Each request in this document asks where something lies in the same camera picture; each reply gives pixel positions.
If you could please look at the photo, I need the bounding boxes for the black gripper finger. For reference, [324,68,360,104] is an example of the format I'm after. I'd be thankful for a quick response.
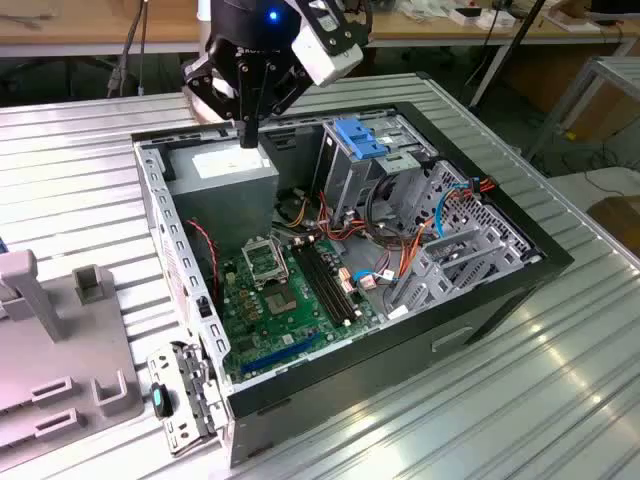
[248,59,310,149]
[181,52,250,149]

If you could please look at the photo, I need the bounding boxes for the blue data wire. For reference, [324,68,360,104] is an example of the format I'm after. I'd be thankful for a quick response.
[432,184,474,241]

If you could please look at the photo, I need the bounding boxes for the orange red power wire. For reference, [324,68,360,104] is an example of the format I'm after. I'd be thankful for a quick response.
[397,174,501,284]

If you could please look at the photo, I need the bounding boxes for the perforated metal disk bay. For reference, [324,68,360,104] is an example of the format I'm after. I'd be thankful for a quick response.
[389,159,546,321]

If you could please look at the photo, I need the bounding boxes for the blue plastic cage latch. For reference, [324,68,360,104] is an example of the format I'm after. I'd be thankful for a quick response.
[335,118,391,160]

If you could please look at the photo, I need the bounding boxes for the grey power supply unit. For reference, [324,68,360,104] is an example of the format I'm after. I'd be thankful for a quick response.
[167,137,281,256]

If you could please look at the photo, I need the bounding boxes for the grey metal drive cage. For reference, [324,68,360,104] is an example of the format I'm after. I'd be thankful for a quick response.
[322,117,436,226]

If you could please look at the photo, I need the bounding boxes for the metal socket cover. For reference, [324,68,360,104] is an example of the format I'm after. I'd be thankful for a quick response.
[242,238,291,289]

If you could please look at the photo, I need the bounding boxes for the wooden desk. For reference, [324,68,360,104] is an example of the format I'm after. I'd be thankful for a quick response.
[0,0,201,57]
[359,0,640,49]

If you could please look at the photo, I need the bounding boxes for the black RAM slot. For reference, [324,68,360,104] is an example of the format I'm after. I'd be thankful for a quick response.
[292,244,351,326]
[304,239,364,321]

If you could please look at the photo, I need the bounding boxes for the small white box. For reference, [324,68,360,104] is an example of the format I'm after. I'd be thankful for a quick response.
[449,5,484,27]

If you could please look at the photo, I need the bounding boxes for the black stand pole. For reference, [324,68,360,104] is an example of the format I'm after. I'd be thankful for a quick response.
[469,0,547,109]

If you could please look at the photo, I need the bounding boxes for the green motherboard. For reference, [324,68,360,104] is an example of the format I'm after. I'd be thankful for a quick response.
[217,237,386,386]

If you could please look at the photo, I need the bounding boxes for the blue expansion slot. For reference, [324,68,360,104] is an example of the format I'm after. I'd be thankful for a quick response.
[241,332,324,375]

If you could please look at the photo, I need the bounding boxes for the large cardboard box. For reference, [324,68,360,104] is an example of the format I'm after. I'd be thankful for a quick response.
[504,47,640,141]

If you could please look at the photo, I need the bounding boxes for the black open PC case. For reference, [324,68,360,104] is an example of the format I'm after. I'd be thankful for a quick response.
[130,101,575,469]

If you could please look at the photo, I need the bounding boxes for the grey parts rack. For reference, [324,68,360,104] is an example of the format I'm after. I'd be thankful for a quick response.
[0,248,146,449]

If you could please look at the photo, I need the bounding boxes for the small cardboard box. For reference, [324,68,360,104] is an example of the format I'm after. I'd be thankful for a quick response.
[587,195,640,241]

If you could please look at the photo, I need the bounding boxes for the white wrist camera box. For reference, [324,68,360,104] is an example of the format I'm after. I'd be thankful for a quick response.
[291,0,374,89]

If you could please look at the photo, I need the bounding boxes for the yellow black power wires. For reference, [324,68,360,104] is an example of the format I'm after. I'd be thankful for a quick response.
[277,187,321,229]

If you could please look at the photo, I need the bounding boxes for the black cable loop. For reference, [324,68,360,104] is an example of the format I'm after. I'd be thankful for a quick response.
[364,172,401,246]

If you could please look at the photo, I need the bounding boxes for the red black fan wire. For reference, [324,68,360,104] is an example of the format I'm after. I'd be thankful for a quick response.
[185,218,221,306]

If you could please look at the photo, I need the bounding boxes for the orange wire bundle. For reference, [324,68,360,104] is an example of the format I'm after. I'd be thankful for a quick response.
[317,192,401,251]

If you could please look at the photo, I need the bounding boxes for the light blue board wire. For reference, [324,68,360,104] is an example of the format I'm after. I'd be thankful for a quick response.
[352,268,396,289]

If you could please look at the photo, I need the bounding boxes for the metal slot bracket cover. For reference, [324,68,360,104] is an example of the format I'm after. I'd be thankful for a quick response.
[147,341,234,459]

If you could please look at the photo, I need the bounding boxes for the aluminium frame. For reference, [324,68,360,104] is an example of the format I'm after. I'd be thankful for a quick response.
[524,55,640,161]

